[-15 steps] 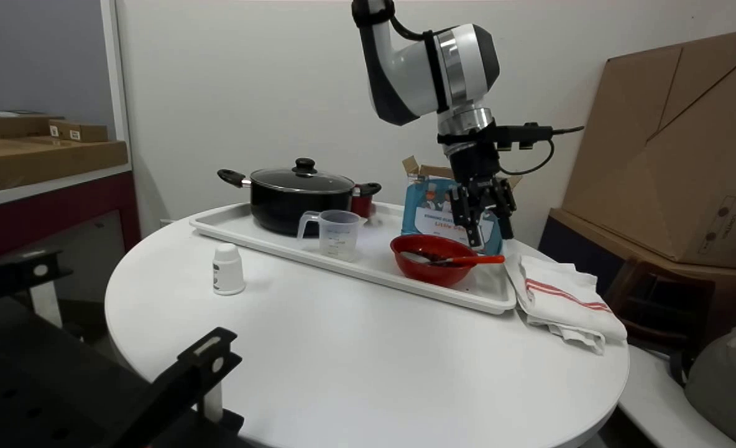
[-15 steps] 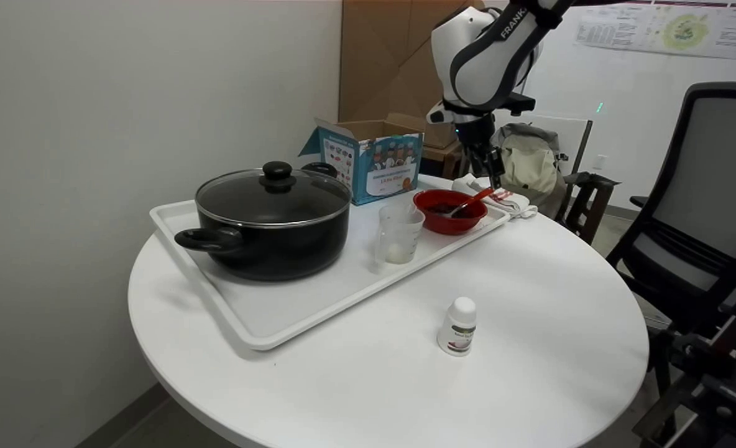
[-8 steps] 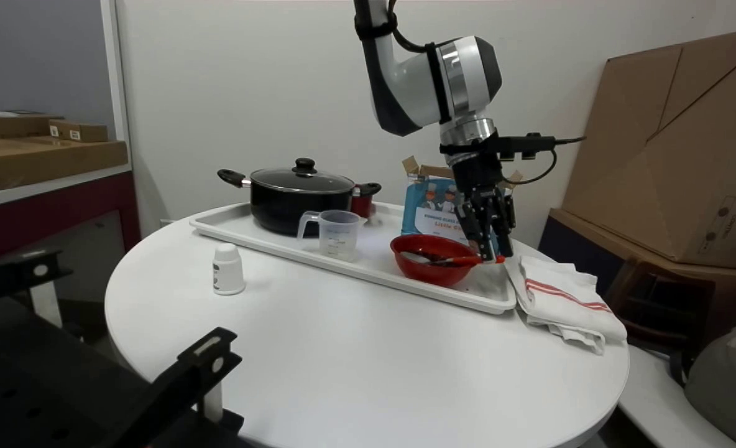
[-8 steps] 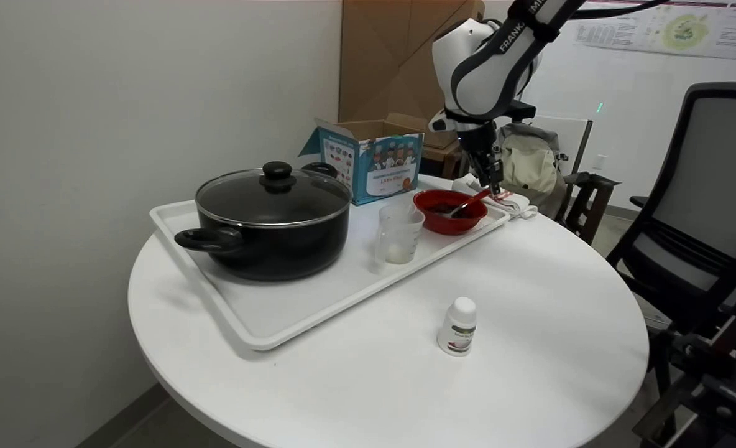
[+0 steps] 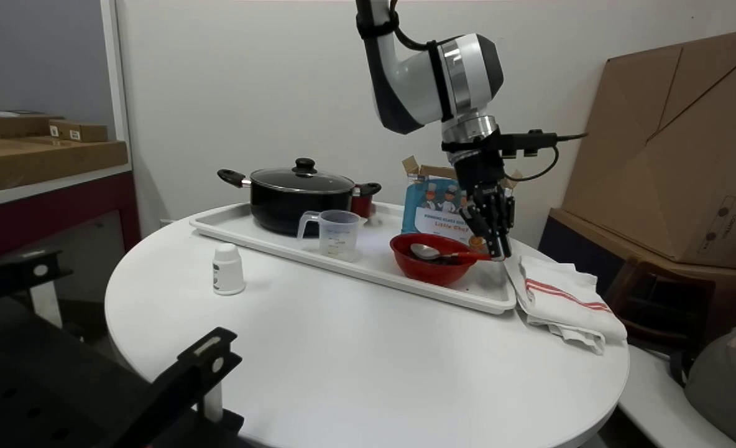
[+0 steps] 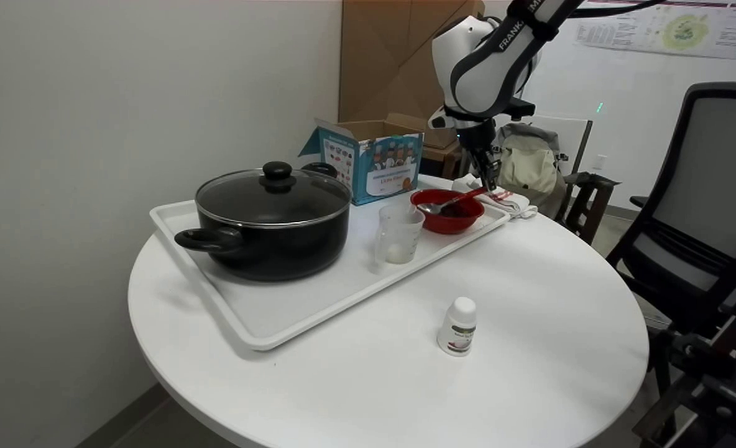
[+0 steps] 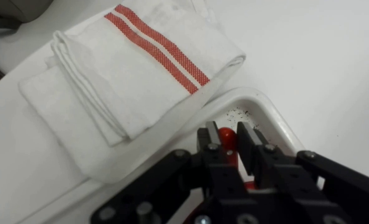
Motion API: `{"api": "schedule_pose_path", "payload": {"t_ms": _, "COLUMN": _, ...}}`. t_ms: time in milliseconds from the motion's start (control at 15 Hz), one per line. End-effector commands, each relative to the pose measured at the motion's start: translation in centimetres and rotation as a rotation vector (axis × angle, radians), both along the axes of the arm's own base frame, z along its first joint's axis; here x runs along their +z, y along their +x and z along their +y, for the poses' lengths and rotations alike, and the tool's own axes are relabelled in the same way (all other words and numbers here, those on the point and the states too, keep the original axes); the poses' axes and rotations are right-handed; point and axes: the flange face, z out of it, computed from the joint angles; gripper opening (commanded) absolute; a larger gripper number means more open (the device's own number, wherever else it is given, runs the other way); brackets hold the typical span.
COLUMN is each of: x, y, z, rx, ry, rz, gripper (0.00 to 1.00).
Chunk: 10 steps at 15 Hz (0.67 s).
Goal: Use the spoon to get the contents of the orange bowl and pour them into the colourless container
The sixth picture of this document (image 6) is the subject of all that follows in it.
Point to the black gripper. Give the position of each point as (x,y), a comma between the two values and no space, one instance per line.
(477,139)

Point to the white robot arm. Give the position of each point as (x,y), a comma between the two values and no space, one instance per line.
(483,66)

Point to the red plastic bowl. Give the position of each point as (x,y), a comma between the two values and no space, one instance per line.
(457,223)

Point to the white towel red stripes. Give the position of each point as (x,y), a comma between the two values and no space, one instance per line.
(512,203)

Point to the beige grey backpack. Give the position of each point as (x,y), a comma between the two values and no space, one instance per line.
(530,166)

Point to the dark wooden low cabinet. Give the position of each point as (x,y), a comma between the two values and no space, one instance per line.
(442,158)

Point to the dark wooden stool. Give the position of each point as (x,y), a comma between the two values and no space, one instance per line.
(586,199)

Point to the blue printed cardboard box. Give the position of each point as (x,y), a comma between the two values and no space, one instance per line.
(382,166)

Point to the clear plastic measuring cup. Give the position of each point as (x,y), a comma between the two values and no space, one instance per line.
(397,237)

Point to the large brown cardboard box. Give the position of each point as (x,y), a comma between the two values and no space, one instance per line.
(382,59)

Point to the small white pill bottle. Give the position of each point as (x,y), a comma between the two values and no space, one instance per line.
(457,330)

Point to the black mesh office chair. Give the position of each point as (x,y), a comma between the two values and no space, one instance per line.
(707,182)

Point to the black cooking pot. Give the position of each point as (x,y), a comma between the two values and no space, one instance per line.
(277,250)

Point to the glass pot lid black knob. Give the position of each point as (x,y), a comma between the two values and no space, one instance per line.
(259,198)

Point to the white plastic tray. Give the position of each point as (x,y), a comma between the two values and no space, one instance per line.
(302,306)

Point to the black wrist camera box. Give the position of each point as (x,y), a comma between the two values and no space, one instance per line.
(518,107)

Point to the wall poster with diagram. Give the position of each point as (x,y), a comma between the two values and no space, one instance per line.
(692,27)

